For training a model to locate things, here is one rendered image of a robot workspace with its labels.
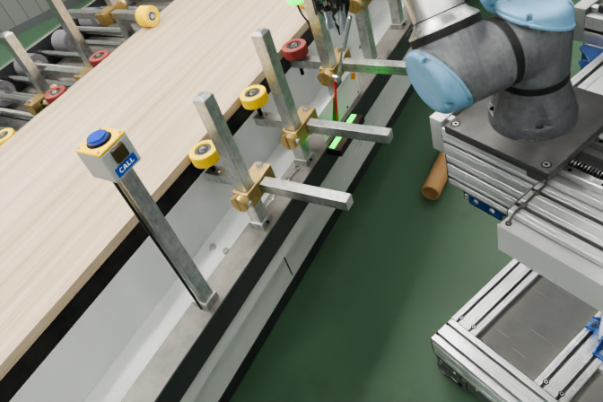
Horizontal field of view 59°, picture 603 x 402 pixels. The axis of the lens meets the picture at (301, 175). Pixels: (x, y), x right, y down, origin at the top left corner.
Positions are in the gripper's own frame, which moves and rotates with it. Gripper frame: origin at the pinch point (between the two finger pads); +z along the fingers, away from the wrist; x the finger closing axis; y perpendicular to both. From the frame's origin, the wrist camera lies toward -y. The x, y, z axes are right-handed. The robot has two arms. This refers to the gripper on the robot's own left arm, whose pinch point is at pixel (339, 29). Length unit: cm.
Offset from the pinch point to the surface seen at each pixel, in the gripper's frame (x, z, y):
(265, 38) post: -13.8, -11.3, 19.7
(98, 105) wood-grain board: -83, 11, 4
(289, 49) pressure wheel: -19.4, 10.2, -11.1
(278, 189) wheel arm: -15.0, 18.2, 42.3
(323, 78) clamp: -8.4, 15.8, -1.0
